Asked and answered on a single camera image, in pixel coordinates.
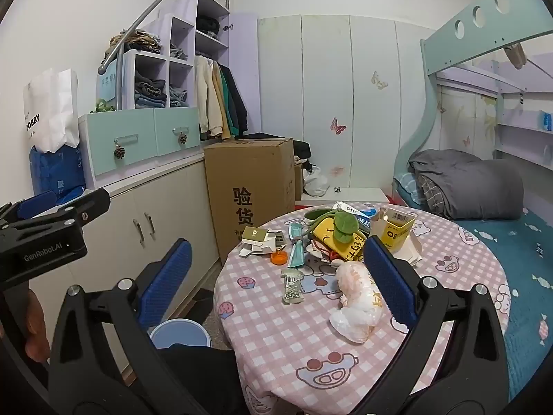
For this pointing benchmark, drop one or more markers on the yellow snack packet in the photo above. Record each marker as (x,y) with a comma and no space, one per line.
(341,247)

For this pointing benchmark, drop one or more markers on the cream hanging jacket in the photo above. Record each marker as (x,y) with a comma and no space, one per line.
(208,95)

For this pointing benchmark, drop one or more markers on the person's black pants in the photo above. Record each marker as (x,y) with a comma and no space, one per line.
(203,376)

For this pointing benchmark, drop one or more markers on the pine cone pendant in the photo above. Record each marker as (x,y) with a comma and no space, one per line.
(182,139)
(119,152)

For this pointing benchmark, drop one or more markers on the teal printed bed sheet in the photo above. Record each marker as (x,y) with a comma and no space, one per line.
(527,259)

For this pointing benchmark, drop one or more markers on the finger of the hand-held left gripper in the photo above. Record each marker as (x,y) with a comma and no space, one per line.
(82,202)

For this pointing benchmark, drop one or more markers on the green white small wrapper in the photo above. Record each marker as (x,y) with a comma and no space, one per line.
(292,287)

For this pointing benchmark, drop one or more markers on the faint pink butterfly sticker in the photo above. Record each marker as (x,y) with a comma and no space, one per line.
(337,170)

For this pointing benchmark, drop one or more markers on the blue plastic bag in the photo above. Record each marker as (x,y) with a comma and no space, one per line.
(60,168)

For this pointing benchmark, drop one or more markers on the pink checked tablecloth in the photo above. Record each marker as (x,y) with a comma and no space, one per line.
(268,337)

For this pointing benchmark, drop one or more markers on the teal pouch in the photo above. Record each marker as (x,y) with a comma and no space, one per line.
(298,250)

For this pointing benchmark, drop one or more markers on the teal drawer chest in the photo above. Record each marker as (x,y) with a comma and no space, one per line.
(142,134)

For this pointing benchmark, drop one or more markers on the folded dark clothes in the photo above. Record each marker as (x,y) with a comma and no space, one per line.
(149,90)

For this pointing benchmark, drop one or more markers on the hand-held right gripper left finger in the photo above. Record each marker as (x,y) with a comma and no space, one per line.
(167,279)

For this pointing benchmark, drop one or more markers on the teal plaid pillow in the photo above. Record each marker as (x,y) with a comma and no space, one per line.
(410,188)

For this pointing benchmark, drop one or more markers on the folded clothes pile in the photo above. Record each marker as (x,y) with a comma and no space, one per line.
(475,186)

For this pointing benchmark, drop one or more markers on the olive small box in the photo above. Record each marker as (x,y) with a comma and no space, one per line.
(252,235)

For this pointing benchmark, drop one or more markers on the yellow white paper carton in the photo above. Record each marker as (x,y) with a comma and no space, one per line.
(397,233)

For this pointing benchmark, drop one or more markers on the white floor cabinet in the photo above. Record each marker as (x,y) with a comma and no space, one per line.
(173,199)

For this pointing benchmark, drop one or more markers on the black clothing bundle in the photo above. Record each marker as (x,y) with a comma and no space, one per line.
(208,26)

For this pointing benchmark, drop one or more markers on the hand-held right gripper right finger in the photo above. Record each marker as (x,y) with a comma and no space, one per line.
(389,285)

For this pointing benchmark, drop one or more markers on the small green toy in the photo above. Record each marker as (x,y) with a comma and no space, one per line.
(103,105)

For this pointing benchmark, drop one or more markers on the green leaf plush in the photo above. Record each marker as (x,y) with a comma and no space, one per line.
(343,224)

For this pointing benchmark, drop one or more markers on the small cardboard box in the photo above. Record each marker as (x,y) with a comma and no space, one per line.
(299,179)

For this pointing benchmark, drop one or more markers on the orange bottle cap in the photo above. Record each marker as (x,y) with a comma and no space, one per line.
(279,258)

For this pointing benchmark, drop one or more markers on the pale butterfly sticker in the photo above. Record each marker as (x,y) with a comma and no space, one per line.
(379,80)

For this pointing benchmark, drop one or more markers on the folded jeans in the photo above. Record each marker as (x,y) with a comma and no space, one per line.
(178,97)

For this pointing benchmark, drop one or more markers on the black clothes heap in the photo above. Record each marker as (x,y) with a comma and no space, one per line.
(302,149)

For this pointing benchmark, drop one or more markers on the white orange plastic bag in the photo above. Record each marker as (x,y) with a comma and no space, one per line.
(354,307)

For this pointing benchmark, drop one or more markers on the small blue box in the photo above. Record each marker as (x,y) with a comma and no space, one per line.
(548,120)

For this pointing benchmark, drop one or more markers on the black hanging jacket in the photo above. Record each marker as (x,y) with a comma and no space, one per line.
(237,99)

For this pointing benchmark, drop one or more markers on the white plastic bin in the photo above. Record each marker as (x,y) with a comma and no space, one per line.
(178,333)

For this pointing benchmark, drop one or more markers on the teal bunk bed frame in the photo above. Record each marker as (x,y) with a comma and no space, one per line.
(445,47)

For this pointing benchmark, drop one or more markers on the purple white shelf unit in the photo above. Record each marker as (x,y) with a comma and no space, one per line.
(166,58)

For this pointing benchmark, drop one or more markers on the curved metal handrail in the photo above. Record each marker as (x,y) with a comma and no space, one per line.
(142,19)

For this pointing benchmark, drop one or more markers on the white blue printed packet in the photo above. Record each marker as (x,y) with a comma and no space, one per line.
(350,208)

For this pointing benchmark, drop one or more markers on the brown hanging object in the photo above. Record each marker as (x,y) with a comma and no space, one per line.
(515,55)

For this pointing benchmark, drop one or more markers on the green hanging garment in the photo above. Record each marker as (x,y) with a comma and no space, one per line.
(227,108)

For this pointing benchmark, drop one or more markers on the white paper bag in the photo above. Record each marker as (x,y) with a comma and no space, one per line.
(52,108)

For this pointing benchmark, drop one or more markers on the large cardboard box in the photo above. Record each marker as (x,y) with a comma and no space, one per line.
(250,173)

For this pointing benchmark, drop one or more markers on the light blue board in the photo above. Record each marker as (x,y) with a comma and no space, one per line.
(107,82)

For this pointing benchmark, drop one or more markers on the person's left hand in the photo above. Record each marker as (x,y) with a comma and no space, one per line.
(36,333)

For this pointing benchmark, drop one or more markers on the red storage box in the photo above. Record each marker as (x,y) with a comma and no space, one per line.
(345,194)

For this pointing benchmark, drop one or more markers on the white flattened carton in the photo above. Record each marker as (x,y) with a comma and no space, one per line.
(273,242)

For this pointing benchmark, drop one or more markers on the white wardrobe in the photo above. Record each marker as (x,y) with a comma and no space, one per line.
(324,73)

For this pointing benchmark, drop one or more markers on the tan clothes pile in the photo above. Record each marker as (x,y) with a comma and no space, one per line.
(138,39)

